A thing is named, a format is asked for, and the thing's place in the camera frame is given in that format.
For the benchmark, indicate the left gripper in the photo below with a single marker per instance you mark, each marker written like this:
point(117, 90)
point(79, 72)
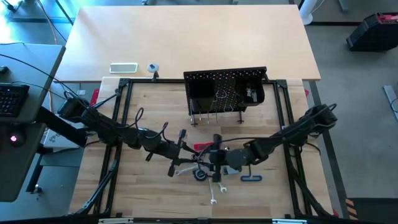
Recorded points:
point(174, 149)

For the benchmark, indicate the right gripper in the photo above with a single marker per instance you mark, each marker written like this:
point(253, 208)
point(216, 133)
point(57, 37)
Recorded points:
point(222, 157)

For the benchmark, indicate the red utility knife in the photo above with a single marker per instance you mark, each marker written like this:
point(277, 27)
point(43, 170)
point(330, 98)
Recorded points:
point(202, 146)

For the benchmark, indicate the small chrome combination wrench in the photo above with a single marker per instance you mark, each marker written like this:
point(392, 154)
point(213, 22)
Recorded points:
point(186, 169)
point(183, 172)

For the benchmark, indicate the black tape measure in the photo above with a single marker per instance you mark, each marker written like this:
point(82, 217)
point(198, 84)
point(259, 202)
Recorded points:
point(200, 174)

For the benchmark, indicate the large chrome combination wrench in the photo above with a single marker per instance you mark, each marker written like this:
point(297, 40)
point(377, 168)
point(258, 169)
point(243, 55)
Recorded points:
point(222, 188)
point(212, 193)

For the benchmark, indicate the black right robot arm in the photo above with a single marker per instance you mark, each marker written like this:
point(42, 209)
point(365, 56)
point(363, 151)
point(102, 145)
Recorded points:
point(280, 137)

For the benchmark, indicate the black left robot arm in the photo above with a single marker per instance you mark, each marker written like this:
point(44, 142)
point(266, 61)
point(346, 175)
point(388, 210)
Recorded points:
point(105, 127)

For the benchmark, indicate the black pegboard bin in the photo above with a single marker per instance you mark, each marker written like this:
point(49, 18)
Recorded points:
point(241, 93)
point(201, 93)

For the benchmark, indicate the small silver tool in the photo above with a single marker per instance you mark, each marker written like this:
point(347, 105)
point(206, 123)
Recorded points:
point(252, 95)

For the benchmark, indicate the black pegboard stand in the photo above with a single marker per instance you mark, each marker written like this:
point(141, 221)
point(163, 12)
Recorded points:
point(224, 73)

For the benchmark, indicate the white rectangular tray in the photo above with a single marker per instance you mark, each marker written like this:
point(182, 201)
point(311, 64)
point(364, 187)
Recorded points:
point(123, 68)

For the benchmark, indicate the red table clamp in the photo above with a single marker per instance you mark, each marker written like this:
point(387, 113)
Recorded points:
point(94, 97)
point(307, 92)

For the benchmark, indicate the light wooden desk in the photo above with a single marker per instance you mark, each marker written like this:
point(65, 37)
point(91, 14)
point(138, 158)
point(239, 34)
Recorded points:
point(186, 40)

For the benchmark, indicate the white printed sheet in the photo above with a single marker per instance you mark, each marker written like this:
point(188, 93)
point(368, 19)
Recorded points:
point(59, 140)

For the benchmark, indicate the black desk support beam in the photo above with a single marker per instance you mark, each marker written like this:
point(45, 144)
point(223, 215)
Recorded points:
point(59, 126)

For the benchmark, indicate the black computer mouse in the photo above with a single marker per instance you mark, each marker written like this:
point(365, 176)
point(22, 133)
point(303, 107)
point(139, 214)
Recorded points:
point(15, 138)

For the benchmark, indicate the grey office desk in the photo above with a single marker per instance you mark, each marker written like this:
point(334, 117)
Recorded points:
point(31, 62)

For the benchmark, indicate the black keyboard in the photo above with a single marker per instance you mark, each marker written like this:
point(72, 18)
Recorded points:
point(12, 99)

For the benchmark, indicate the black equipment case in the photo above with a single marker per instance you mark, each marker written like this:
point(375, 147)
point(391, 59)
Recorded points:
point(373, 34)

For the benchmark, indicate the white pedestal base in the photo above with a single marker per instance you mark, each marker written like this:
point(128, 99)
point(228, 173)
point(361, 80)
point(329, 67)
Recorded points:
point(309, 12)

